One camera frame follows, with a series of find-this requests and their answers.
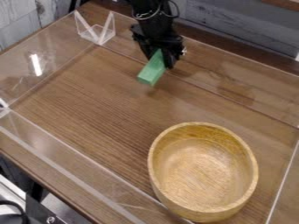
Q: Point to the green rectangular block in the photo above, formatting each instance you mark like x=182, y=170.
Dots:
x=154, y=69

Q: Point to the brown wooden bowl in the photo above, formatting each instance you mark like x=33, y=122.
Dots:
x=203, y=171

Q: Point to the clear acrylic corner bracket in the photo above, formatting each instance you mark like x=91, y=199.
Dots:
x=99, y=34

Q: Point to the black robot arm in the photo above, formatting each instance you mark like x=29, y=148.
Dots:
x=147, y=9

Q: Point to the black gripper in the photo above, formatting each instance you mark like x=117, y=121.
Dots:
x=155, y=34

